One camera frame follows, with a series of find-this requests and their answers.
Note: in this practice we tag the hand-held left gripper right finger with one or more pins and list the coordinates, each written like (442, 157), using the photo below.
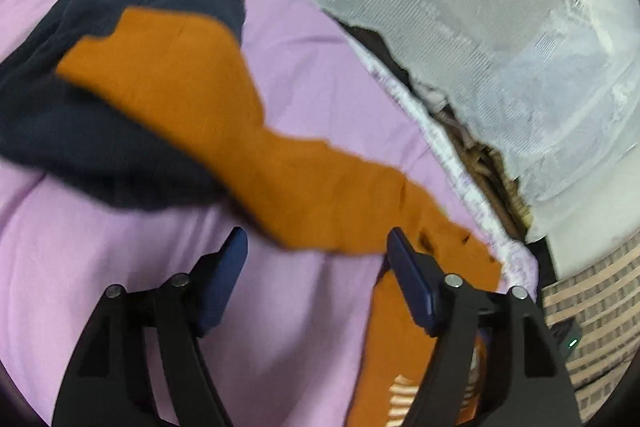
(410, 279)

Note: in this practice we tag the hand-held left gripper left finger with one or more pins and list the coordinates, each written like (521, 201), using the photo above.
(226, 277)

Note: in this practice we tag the orange garment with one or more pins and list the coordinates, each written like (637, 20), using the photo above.
(200, 97)

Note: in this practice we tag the navy garment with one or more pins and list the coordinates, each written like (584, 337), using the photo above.
(75, 142)

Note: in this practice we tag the brown checked cloth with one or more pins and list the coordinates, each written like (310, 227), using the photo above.
(605, 302)

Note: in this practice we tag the floral white bedsheet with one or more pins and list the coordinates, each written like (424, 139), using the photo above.
(450, 157)

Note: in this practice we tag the lilac bedsheet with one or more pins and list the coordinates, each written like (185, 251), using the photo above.
(310, 72)

